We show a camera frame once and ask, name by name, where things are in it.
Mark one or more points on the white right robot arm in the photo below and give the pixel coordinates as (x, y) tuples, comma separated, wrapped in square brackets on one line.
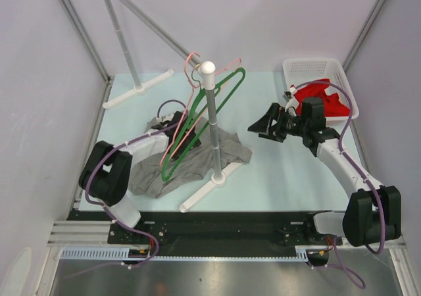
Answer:
[(373, 213)]

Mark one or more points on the white clothes rack with poles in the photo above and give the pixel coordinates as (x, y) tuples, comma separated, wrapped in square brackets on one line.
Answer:
[(207, 87)]

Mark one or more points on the white plastic basket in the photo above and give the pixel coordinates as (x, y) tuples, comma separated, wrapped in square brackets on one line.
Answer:
[(320, 77)]

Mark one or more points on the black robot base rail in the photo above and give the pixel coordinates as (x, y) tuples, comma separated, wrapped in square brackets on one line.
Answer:
[(221, 231)]

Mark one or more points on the red t shirt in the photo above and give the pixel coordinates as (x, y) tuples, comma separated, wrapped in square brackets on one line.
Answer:
[(333, 107)]

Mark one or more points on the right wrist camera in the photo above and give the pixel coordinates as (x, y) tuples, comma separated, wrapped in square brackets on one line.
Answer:
[(292, 103)]

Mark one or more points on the grey t shirt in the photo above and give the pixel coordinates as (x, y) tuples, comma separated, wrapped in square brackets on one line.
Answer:
[(145, 175)]

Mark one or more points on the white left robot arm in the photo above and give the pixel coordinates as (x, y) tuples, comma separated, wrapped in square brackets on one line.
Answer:
[(111, 174)]

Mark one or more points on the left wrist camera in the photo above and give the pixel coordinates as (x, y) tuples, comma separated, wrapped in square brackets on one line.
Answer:
[(165, 118)]

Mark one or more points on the white slotted cable duct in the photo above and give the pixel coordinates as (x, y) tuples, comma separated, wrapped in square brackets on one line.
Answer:
[(132, 254)]

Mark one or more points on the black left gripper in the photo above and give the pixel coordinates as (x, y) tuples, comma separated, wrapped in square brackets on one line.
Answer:
[(191, 143)]

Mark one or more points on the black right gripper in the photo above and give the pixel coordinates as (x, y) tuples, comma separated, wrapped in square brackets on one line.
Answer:
[(264, 125)]

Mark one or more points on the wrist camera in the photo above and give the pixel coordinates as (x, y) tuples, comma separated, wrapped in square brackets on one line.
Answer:
[(292, 103), (165, 118)]

